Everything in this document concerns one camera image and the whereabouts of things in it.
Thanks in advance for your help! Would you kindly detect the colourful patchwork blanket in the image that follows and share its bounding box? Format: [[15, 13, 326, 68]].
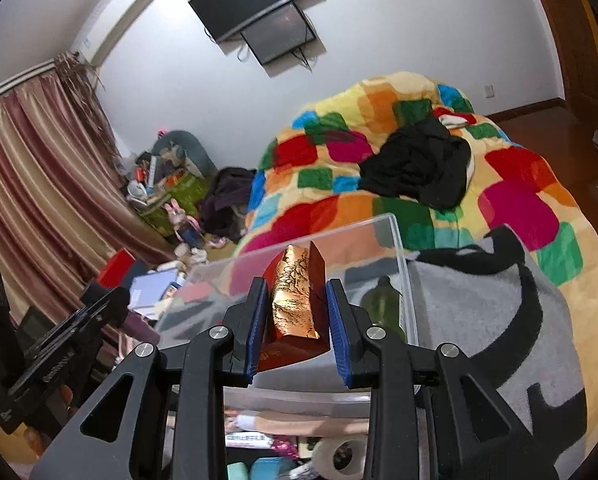
[[236, 71, 598, 466]]

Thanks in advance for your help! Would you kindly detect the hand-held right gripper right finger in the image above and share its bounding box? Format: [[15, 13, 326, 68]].
[[325, 278, 560, 480]]

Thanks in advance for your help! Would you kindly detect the pink striped curtain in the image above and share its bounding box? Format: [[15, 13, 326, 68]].
[[0, 54, 180, 346]]

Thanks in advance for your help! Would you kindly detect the pink rabbit toy bottle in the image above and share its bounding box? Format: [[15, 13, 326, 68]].
[[166, 200, 203, 247]]

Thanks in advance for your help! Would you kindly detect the green glass bottle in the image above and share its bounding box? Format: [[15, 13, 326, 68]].
[[360, 276, 410, 346]]

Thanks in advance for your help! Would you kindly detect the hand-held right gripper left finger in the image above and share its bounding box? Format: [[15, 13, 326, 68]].
[[29, 277, 271, 480]]

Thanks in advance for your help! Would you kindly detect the green fabric storage box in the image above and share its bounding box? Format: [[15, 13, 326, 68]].
[[138, 170, 211, 237]]

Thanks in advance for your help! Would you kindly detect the beige box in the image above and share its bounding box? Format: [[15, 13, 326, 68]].
[[224, 409, 371, 437]]

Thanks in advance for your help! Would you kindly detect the grey black patterned blanket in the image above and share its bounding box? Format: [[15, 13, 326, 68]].
[[256, 225, 589, 480]]

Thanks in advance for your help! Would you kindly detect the blue tape roll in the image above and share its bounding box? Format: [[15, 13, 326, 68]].
[[249, 459, 286, 480]]

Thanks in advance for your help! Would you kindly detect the pink glitter packet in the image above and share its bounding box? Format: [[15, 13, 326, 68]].
[[271, 437, 301, 461]]

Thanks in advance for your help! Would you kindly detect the white tape roll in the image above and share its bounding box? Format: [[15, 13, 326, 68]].
[[310, 436, 370, 480]]

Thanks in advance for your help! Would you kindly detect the red white cloth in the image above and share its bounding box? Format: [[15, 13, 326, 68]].
[[431, 106, 476, 129]]

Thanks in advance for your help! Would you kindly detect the clear plastic storage box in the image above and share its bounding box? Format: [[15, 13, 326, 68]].
[[156, 212, 421, 406]]

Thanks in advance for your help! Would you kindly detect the grey curved cushion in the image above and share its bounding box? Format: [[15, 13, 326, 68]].
[[151, 129, 218, 178]]

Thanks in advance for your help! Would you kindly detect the blue white notebook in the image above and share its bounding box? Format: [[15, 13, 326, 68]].
[[128, 269, 186, 322]]

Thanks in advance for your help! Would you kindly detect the black clothing pile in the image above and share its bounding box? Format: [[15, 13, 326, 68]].
[[359, 117, 475, 211]]

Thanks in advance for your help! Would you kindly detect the white air conditioner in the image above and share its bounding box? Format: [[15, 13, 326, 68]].
[[76, 0, 156, 67]]

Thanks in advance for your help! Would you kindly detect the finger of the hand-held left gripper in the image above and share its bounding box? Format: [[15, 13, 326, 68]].
[[26, 305, 130, 381], [21, 284, 130, 356]]

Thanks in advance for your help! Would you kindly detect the brown wooden door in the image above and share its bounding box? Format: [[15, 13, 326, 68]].
[[522, 0, 598, 128]]

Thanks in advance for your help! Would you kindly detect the red rectangular box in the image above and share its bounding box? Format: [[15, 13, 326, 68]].
[[98, 248, 133, 287]]

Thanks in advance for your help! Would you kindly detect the red gold-foil box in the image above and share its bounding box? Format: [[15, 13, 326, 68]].
[[256, 241, 332, 373]]

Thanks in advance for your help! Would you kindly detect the white printed packet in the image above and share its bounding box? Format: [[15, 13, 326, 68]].
[[224, 432, 271, 450]]

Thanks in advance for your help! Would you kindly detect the dark purple clothing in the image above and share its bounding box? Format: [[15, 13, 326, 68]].
[[199, 166, 258, 244]]

